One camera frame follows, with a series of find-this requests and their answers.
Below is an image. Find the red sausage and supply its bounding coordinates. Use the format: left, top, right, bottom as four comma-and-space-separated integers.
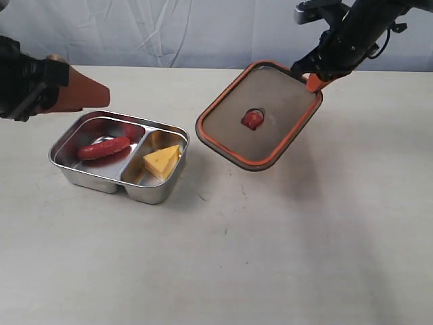
77, 137, 130, 160

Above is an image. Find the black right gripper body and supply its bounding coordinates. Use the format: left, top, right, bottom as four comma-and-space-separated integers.
291, 20, 379, 83

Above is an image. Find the yellow cheese wedge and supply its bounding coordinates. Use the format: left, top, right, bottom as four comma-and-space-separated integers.
143, 145, 181, 181

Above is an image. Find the steel two-compartment lunch box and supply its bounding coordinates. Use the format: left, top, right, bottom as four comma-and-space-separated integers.
49, 110, 190, 204

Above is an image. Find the white fabric backdrop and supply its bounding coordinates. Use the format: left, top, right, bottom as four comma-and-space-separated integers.
0, 0, 433, 72

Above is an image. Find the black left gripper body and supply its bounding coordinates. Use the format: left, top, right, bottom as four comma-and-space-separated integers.
1, 36, 70, 121

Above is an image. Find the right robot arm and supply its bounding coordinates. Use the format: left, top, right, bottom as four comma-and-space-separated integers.
291, 1, 418, 93

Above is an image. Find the dark transparent lid orange seal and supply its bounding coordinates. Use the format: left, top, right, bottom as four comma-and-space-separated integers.
196, 60, 323, 172

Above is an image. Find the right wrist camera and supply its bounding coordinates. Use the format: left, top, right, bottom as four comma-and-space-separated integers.
294, 0, 348, 26

